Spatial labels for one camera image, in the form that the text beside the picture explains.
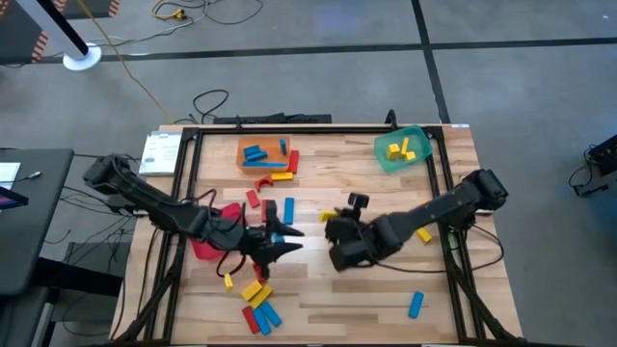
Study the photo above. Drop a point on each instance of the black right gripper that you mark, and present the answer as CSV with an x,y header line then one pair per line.
x,y
354,241

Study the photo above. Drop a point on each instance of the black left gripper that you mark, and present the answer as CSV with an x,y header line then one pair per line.
x,y
250,241

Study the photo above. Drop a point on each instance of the yellow rectangular block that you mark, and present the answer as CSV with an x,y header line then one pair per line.
x,y
282,176
405,145
262,298
328,215
424,234
251,290

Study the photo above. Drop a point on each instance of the blue rectangular block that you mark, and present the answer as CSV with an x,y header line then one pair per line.
x,y
257,156
276,165
254,164
416,304
278,238
271,314
251,149
289,209
261,321
283,147

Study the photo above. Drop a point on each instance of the red plastic bin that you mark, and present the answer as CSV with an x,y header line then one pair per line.
x,y
207,250

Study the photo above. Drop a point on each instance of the small yellow block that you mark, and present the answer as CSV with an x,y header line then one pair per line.
x,y
410,155

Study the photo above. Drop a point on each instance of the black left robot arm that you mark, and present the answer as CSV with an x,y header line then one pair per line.
x,y
154,202

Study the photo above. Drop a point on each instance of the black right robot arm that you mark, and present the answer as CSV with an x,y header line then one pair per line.
x,y
434,212

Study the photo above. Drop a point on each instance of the red rectangular block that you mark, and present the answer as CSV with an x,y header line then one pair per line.
x,y
252,198
293,162
250,319
263,212

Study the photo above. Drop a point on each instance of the orange plastic bin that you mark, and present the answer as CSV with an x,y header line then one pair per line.
x,y
267,144

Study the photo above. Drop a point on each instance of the green plastic bin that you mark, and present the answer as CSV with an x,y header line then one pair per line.
x,y
421,144

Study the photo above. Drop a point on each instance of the black power strip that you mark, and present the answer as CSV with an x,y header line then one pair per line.
x,y
270,118

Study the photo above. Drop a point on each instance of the white paper booklet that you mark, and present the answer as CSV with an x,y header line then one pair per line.
x,y
160,154

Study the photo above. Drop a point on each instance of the black desk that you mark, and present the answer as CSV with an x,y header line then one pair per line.
x,y
38,231

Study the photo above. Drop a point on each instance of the black floor device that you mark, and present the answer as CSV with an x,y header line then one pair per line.
x,y
606,156

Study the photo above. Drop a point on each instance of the white pillar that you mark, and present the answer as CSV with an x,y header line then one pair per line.
x,y
82,58

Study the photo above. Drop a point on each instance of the dark tablet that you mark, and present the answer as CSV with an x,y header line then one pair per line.
x,y
10,198

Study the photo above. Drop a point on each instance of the white paper sheet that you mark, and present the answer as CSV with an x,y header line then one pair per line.
x,y
8,174

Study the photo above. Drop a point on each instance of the black hazard-striped platform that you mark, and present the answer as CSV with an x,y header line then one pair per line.
x,y
14,34
91,7

